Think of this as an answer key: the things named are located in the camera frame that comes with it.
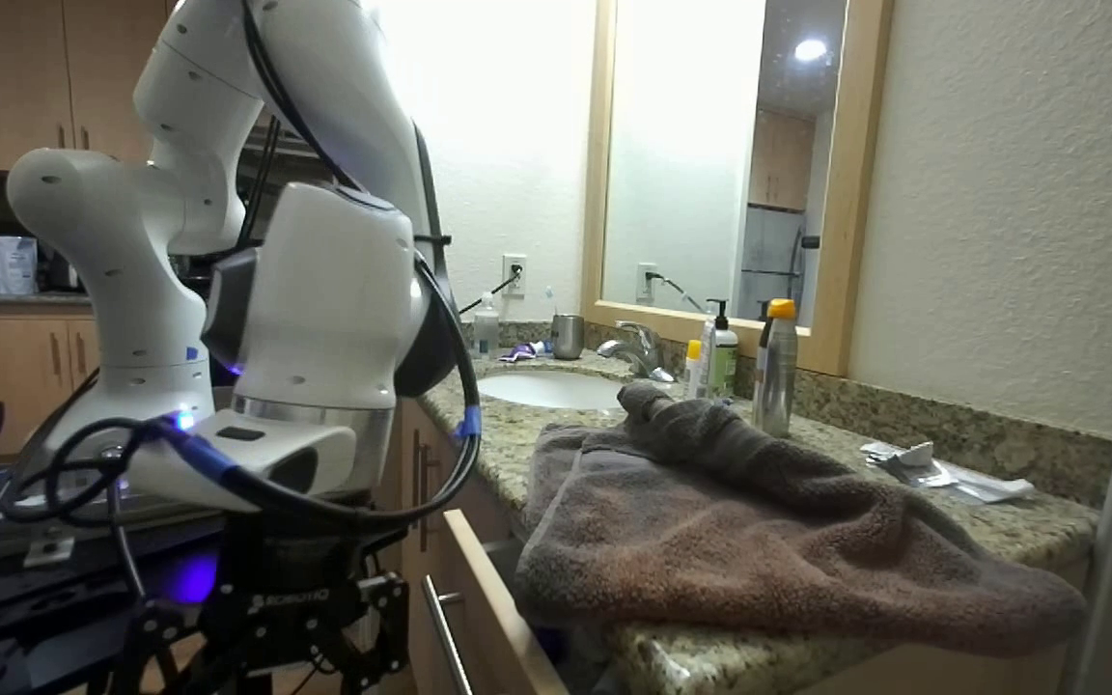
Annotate green soap pump bottle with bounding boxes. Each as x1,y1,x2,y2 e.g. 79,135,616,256
701,296,736,403

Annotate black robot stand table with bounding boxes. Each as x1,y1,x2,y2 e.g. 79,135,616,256
0,488,220,695

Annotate silver bottle yellow cap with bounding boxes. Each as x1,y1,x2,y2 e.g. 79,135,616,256
752,296,800,437

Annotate white wall outlet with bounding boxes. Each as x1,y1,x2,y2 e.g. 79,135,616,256
503,251,528,300

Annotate white oval sink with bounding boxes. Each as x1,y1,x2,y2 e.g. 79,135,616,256
478,370,622,408

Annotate wooden top drawer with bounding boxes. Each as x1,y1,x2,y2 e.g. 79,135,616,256
411,510,566,695

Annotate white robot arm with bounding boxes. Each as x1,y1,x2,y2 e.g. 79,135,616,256
6,0,467,695

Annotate metal cup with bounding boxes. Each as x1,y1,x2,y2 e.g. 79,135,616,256
552,312,582,361

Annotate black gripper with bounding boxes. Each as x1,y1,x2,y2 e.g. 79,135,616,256
202,514,407,691

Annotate silver drawer handle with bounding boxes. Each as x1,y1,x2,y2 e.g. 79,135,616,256
419,577,474,695

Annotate brown grey towel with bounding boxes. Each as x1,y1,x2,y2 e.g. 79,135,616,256
510,381,1092,664

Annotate small yellow cap bottle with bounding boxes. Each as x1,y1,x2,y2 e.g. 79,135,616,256
682,340,707,397

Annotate wooden upper kitchen cabinets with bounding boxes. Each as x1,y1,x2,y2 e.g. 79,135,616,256
0,0,172,170

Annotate chrome faucet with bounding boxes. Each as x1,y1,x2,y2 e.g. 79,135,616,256
597,321,671,381

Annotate black power cable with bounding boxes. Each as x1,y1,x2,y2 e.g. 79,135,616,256
456,267,525,321

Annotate wooden vanity cabinet door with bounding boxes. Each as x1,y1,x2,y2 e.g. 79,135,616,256
392,397,513,646

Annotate wood framed mirror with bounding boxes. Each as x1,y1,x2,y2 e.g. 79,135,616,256
582,0,895,373

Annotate granite vanity counter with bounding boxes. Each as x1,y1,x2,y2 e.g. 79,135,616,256
423,321,1112,695

